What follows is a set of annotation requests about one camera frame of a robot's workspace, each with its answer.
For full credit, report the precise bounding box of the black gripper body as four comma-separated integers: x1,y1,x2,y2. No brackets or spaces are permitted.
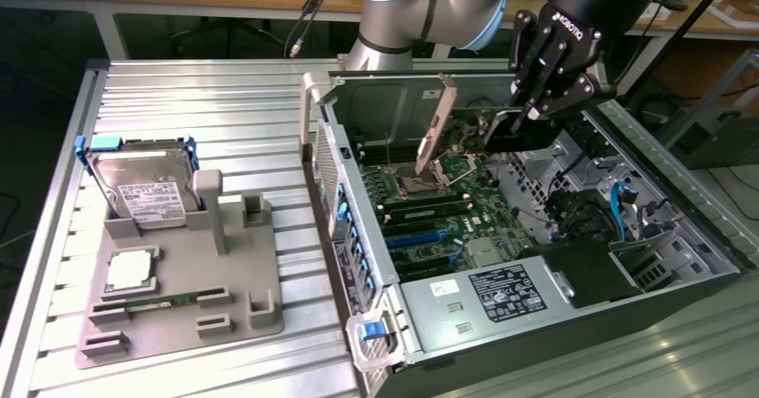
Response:
532,0,658,101

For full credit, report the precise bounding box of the black graphics card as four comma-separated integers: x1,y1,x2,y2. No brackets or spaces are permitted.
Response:
412,72,562,175

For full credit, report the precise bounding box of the black tripod pole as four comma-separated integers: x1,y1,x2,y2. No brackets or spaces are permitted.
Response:
667,0,746,92

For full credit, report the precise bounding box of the silver perforated drive cage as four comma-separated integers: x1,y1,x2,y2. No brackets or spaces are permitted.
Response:
498,148,594,221

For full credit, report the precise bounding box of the dark grey cabinet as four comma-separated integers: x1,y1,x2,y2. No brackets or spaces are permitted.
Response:
663,49,759,171

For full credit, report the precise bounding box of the open metal socket cover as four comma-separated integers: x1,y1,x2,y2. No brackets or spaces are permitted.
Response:
432,151,480,187

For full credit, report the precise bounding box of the green motherboard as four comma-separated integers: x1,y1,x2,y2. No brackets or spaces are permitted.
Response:
355,142,530,283

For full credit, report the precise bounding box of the CPU socket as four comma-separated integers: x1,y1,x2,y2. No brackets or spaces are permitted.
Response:
391,162,444,197

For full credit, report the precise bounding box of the installed RAM stick white label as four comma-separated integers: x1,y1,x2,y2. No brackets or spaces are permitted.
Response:
382,202,470,225

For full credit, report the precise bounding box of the black air shroud box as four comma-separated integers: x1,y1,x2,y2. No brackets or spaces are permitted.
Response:
542,240,646,308

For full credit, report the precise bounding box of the grey vented disk bay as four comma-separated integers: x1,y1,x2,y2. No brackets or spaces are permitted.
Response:
610,231,713,292

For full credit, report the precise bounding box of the blue expansion slot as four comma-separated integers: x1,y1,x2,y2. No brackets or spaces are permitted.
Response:
384,231,444,249

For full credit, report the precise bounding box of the black expansion slot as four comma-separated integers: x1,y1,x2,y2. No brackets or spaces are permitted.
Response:
394,255,452,279

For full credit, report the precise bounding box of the silver power supply unit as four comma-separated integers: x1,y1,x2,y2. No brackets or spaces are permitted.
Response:
398,255,578,355

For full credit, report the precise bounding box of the open black PC case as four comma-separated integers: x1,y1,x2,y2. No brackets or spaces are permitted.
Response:
300,68,750,398

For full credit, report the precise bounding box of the hard disk blue carrier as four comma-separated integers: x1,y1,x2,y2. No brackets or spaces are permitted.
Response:
71,134,207,230

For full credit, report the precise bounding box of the grey parts rack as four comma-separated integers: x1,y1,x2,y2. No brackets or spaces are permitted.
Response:
74,168,290,371

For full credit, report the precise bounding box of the green loose RAM stick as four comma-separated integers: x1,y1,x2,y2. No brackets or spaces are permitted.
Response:
96,289,230,314

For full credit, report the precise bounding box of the silver CPU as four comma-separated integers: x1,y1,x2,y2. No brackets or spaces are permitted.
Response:
104,251,156,293

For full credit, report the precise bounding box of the blue disk wire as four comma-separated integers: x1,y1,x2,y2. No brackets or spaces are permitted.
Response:
607,178,639,243

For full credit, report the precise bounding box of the black hanging arm cable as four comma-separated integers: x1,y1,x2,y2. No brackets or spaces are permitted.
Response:
286,0,340,60

